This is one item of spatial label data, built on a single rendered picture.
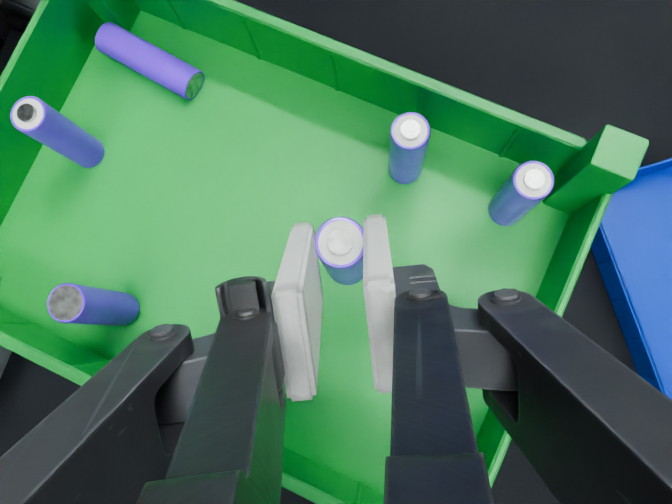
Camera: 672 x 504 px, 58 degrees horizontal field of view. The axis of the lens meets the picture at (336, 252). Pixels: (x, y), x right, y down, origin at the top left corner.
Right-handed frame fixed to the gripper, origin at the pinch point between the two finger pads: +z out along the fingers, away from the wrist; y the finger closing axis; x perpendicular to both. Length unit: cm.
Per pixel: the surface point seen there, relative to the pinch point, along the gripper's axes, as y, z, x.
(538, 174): 8.7, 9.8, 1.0
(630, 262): 34, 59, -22
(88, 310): -12.2, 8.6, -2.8
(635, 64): 40, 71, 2
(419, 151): 3.7, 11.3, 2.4
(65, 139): -14.0, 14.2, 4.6
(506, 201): 7.7, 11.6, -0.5
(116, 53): -12.2, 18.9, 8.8
